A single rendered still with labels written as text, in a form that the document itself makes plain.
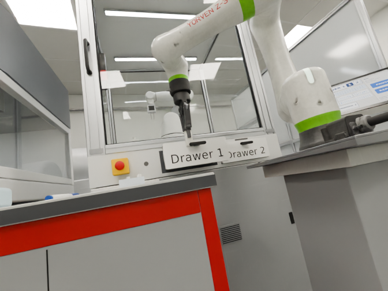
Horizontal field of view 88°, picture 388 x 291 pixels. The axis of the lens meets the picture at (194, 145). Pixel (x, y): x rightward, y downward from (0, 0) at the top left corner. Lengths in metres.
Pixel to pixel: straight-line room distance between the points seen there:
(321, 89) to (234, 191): 0.64
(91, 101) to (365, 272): 1.14
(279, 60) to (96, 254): 0.86
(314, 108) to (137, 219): 0.56
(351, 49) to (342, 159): 1.86
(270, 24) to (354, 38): 1.43
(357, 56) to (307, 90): 1.63
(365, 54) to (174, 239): 2.12
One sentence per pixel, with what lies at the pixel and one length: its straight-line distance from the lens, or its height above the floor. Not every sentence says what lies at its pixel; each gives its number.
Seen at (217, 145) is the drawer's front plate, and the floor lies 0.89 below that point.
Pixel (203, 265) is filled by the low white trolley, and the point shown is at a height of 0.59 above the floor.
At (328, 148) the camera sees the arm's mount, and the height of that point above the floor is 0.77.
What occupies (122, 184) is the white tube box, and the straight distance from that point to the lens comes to 0.73.
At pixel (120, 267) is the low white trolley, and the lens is 0.43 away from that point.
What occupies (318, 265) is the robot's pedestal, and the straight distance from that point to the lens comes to 0.75.
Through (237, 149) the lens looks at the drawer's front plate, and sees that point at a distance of 1.12.
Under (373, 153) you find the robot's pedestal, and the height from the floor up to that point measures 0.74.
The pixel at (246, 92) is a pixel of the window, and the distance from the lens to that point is 1.31.
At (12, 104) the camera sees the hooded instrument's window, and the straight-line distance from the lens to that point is 1.39.
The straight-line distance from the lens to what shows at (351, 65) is 2.32.
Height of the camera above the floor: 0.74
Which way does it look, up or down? 10 degrees up
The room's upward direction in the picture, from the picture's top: 10 degrees counter-clockwise
